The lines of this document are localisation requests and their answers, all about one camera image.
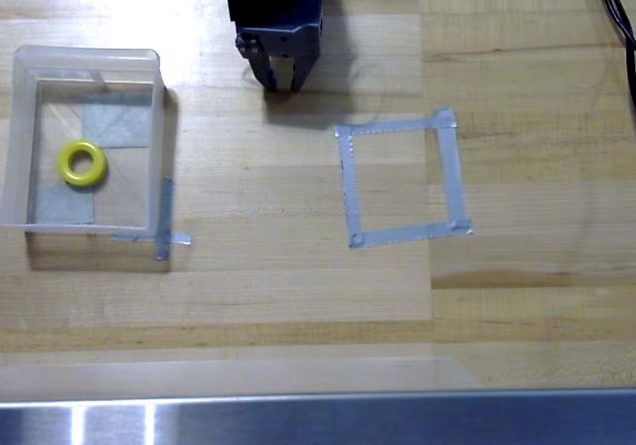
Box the clear plastic container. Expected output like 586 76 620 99
0 45 166 233

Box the grey tape patch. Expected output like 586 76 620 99
33 182 95 225
80 92 153 149

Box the grey tape strip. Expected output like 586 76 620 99
111 230 193 246
334 116 456 141
349 220 474 249
154 177 175 261
337 126 365 247
432 107 472 233

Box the metal edge strip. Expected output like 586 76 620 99
0 388 636 445

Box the yellow ring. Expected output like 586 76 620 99
55 138 109 188

